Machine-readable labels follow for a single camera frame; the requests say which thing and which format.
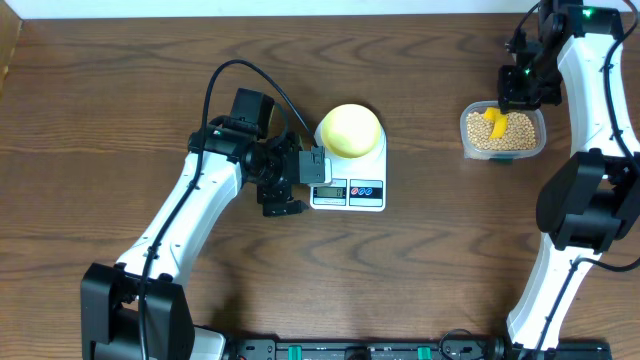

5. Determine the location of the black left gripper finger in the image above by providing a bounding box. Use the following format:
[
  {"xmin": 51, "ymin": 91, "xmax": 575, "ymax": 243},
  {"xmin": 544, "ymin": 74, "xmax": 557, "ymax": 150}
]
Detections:
[
  {"xmin": 263, "ymin": 200, "xmax": 308, "ymax": 217},
  {"xmin": 298, "ymin": 146, "xmax": 332, "ymax": 185}
]

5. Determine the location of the yellow plastic bowl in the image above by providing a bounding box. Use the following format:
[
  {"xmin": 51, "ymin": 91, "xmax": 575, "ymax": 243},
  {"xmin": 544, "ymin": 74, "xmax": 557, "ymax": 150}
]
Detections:
[{"xmin": 320, "ymin": 104, "xmax": 382, "ymax": 159}]

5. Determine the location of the yellow plastic scoop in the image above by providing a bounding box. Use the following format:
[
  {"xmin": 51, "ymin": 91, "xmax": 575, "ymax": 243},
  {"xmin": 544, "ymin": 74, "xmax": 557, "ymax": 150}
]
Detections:
[{"xmin": 483, "ymin": 107, "xmax": 508, "ymax": 139}]

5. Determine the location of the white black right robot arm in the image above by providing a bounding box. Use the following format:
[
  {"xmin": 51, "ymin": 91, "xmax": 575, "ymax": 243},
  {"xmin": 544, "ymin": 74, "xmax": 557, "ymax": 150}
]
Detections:
[{"xmin": 488, "ymin": 0, "xmax": 639, "ymax": 359}]

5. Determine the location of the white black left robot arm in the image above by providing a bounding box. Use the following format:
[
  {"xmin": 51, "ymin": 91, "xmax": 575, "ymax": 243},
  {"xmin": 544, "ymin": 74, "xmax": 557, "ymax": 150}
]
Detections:
[{"xmin": 81, "ymin": 116, "xmax": 332, "ymax": 359}]

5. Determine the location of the white digital kitchen scale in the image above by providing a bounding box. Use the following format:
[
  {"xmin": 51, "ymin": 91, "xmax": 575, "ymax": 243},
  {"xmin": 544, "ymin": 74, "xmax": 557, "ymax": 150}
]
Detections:
[{"xmin": 310, "ymin": 125, "xmax": 387, "ymax": 212}]

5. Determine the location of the clear container of soybeans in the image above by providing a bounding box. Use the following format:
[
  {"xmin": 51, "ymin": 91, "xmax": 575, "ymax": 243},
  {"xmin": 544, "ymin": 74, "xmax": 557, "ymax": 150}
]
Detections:
[{"xmin": 460, "ymin": 101, "xmax": 546, "ymax": 160}]

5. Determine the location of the cardboard box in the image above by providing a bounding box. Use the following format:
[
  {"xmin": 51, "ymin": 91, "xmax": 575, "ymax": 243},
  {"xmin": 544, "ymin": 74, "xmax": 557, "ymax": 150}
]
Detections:
[{"xmin": 0, "ymin": 0, "xmax": 23, "ymax": 88}]

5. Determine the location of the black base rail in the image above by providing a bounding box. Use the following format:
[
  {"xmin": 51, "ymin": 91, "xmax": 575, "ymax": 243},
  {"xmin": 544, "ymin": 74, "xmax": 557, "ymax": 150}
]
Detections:
[{"xmin": 221, "ymin": 336, "xmax": 613, "ymax": 360}]

